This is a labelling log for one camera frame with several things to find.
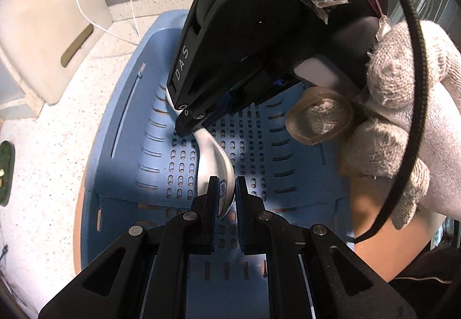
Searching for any black camera cable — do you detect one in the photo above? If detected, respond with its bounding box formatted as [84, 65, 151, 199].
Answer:
[354, 0, 428, 244]

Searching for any blue plastic drain basket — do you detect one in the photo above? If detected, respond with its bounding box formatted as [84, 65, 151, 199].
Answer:
[80, 10, 353, 318]

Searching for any white ceramic spoon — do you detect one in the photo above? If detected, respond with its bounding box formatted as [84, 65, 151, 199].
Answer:
[164, 73, 237, 218]

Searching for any white cutting board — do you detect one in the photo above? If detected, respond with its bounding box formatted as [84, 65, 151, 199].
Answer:
[1, 0, 113, 104]

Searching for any right white knit glove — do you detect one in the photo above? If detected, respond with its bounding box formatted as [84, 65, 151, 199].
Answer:
[342, 21, 460, 229]

